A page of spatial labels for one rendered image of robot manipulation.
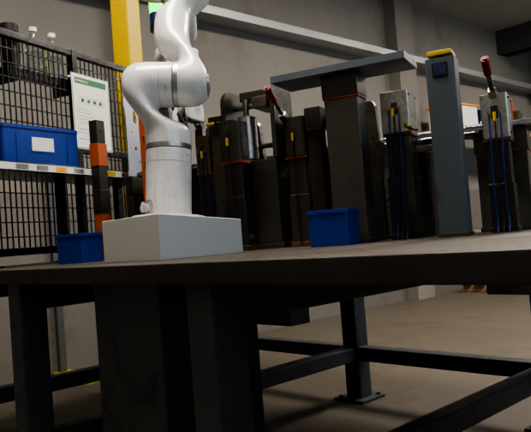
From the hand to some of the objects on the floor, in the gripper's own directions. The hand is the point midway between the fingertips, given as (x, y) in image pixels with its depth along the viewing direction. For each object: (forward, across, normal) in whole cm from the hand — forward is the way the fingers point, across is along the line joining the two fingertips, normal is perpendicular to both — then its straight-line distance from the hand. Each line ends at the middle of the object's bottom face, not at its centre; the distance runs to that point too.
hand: (192, 135), depth 233 cm
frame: (+112, +9, +45) cm, 121 cm away
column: (+112, +58, +28) cm, 129 cm away
